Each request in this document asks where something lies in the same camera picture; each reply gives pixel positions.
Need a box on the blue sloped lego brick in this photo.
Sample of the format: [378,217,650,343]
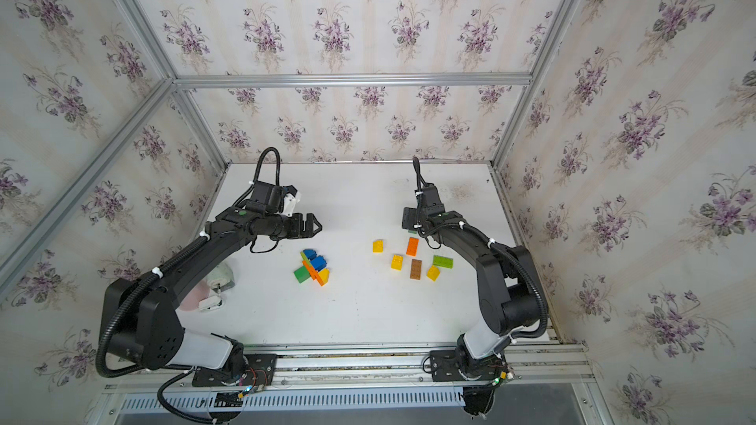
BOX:
[300,249,317,260]

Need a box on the lime green lego plate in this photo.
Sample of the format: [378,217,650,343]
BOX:
[300,251,311,267]

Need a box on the blue square lego brick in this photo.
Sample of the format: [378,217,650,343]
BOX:
[310,256,327,272]

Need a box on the orange long lego brick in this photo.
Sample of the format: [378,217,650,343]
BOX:
[303,260,325,286]

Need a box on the small green lego brick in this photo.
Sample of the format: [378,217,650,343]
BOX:
[293,266,311,283]

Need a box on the yellow sloped lego brick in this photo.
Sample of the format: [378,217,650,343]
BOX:
[317,268,330,286]

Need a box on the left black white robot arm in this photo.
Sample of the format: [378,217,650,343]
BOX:
[94,165,323,424]

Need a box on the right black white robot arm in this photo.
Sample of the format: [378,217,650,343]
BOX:
[402,157,548,417]

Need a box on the orange lego brick right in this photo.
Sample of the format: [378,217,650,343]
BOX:
[406,237,419,257]

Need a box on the yellow lego brick centre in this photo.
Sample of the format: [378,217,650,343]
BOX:
[391,254,405,271]

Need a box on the brown long lego brick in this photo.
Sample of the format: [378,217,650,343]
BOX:
[409,259,422,281]

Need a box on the yellow lego brick hidden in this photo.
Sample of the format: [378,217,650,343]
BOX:
[426,266,440,281]

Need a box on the lime green plate right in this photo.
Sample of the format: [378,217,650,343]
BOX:
[432,255,454,269]

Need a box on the white small device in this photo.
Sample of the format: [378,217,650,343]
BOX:
[198,262,235,313]

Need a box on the pink pen cup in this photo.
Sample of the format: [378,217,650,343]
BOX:
[178,281,211,312]

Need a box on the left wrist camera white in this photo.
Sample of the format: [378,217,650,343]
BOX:
[281,185,301,216]

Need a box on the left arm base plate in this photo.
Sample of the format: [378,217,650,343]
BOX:
[192,354,278,388]

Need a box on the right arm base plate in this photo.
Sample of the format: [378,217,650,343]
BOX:
[424,349,509,382]

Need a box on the aluminium front rail frame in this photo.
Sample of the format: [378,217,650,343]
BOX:
[88,342,613,424]

